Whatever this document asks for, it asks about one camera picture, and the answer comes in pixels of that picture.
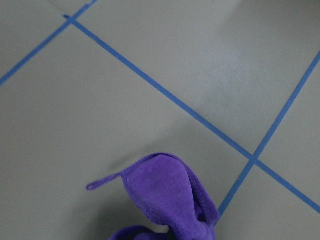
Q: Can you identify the purple microfiber towel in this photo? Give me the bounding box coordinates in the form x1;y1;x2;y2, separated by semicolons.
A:
86;153;220;240

